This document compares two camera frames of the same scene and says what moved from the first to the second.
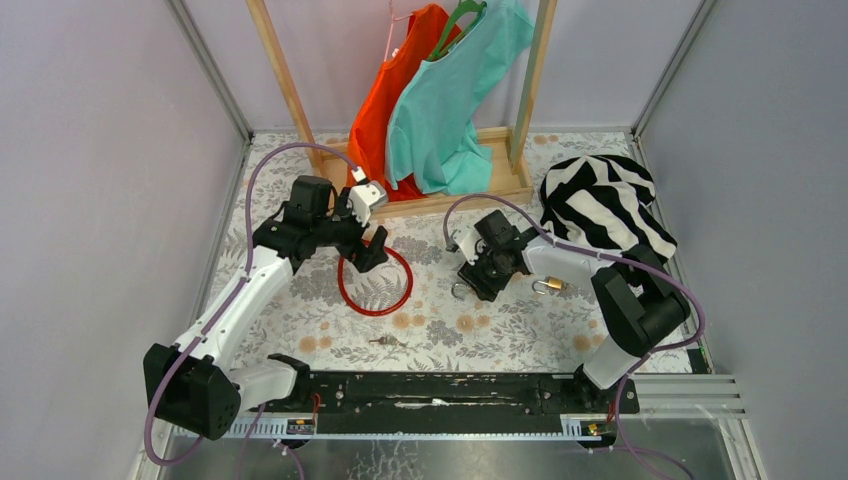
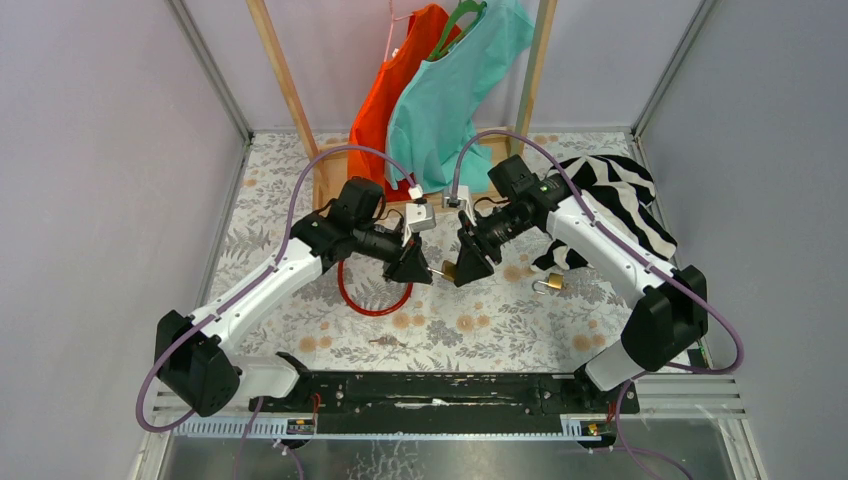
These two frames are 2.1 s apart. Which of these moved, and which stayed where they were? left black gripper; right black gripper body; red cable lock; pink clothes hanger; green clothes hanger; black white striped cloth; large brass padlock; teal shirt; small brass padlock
Moved: right black gripper body; large brass padlock; left black gripper
Stayed: small brass padlock; red cable lock; pink clothes hanger; green clothes hanger; black white striped cloth; teal shirt
